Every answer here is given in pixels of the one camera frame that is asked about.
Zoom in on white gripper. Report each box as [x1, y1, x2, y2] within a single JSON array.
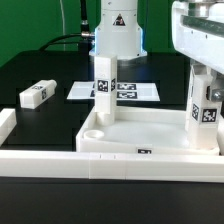
[[171, 1, 224, 102]]

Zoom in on white desk top tray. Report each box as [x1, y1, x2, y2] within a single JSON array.
[[76, 106, 220, 156]]

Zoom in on white fiducial marker sheet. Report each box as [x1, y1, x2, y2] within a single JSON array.
[[67, 81, 160, 102]]

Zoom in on white U-shaped fence frame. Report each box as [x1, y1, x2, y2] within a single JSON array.
[[0, 108, 224, 182]]

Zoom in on black cable with connector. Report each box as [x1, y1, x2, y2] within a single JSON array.
[[39, 0, 98, 52]]

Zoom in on white thin cable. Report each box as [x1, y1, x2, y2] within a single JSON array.
[[59, 0, 67, 52]]

